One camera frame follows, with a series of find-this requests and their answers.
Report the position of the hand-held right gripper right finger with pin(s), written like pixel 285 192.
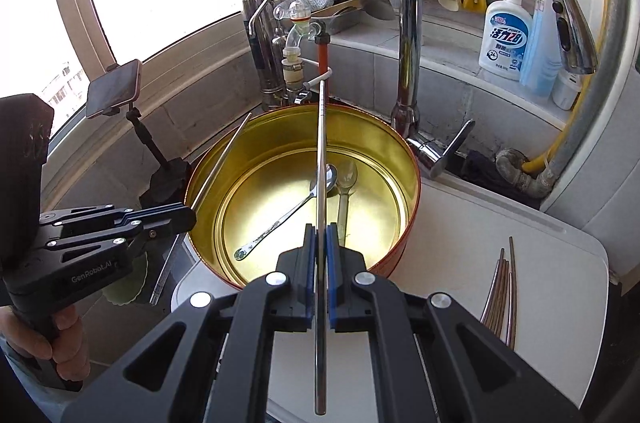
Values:
pixel 330 253

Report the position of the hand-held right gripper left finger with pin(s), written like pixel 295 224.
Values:
pixel 311 248

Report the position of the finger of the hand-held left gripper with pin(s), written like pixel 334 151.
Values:
pixel 150 234
pixel 165 213

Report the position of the metal chopstick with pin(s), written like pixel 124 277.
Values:
pixel 220 163
pixel 320 183

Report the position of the round golden tin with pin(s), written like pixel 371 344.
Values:
pixel 370 183

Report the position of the bundle of wooden chopsticks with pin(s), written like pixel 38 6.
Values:
pixel 500 303

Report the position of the metal pipe elbow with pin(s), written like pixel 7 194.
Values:
pixel 510 163

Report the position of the person's left forearm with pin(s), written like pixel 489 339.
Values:
pixel 20 378

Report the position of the person's left hand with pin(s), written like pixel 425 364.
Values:
pixel 70 343

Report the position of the black phone tripod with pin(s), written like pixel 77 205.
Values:
pixel 165 183

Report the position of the metal spoon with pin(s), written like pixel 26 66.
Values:
pixel 280 220

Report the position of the pale green scalloped strainer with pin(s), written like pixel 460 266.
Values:
pixel 125 290

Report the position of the smartphone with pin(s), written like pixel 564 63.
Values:
pixel 112 88

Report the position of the white cutting board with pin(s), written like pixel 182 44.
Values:
pixel 475 223

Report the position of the dark cloth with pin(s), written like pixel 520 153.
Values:
pixel 477 168

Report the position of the chrome filter tap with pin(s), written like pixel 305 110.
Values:
pixel 265 53

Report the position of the orange pipe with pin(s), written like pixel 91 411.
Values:
pixel 323 58

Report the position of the clear plastic tap fitting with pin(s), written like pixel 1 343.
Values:
pixel 292 53

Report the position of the chrome kitchen faucet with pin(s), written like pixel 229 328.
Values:
pixel 409 53

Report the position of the steel tray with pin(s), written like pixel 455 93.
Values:
pixel 345 23

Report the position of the white dish soap bottle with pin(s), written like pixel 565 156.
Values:
pixel 502 43

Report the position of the small white container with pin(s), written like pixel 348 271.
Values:
pixel 565 90

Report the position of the blue translucent bottle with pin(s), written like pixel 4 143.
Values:
pixel 540 53

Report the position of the window frame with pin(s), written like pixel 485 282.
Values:
pixel 62 3

